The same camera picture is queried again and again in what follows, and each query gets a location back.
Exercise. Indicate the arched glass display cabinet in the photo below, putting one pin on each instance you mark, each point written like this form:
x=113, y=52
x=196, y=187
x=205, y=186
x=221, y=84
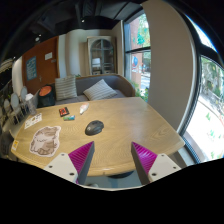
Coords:
x=102, y=54

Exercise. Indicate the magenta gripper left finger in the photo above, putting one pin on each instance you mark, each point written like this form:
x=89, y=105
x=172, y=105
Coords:
x=74, y=166

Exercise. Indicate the round white chair backs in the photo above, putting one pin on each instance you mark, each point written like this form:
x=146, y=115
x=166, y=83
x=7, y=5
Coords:
x=17, y=101

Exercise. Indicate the grey curved sofa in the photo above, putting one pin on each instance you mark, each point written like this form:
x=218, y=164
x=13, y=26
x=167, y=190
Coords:
x=117, y=82

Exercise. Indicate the small yellow sticker card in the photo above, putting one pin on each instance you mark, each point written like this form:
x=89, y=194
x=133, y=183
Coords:
x=15, y=145

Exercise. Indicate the cat-shaped mouse pad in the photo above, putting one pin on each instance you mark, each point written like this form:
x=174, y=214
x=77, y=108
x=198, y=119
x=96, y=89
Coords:
x=45, y=141

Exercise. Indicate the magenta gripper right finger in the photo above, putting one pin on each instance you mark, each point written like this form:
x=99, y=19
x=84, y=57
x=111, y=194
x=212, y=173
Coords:
x=151, y=166

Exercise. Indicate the left striped cushion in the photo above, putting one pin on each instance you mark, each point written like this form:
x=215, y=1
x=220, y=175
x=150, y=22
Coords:
x=65, y=88

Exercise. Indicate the dark grey computer mouse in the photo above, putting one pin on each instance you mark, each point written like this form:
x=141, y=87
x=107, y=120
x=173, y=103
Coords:
x=94, y=127

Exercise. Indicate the small green card pack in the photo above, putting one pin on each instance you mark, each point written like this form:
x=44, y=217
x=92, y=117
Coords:
x=69, y=118

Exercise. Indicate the white printed paper sheet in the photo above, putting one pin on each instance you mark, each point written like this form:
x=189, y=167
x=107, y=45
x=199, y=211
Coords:
x=33, y=120

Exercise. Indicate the white pink plastic bottle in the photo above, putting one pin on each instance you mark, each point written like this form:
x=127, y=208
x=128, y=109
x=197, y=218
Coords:
x=83, y=108

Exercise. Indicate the blue poster on door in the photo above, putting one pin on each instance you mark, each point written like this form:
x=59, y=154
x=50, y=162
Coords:
x=31, y=68

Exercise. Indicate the red and black card box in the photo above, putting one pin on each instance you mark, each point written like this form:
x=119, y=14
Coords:
x=63, y=111

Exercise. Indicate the orange wooden door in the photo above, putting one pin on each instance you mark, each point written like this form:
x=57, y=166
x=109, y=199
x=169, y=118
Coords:
x=46, y=54

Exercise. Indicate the right striped cushion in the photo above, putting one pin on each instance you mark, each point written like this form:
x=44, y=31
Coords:
x=100, y=90

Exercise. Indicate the striped cushion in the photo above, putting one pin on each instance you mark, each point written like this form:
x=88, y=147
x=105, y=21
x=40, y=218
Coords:
x=65, y=88
x=100, y=90

